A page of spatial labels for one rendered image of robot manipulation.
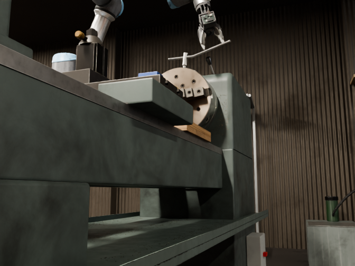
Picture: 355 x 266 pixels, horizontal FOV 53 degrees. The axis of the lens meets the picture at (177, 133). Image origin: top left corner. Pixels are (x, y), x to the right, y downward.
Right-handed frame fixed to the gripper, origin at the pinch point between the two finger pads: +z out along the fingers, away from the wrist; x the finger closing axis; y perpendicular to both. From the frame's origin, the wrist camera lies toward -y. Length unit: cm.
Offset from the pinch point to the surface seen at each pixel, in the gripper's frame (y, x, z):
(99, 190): -337, -165, 5
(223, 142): -11.7, -6.4, 43.8
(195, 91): 6.5, -13.9, 22.0
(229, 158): -11, -6, 52
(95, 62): 57, -43, 23
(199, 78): 3.3, -10.5, 15.5
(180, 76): 1.1, -18.4, 11.4
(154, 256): 91, -31, 80
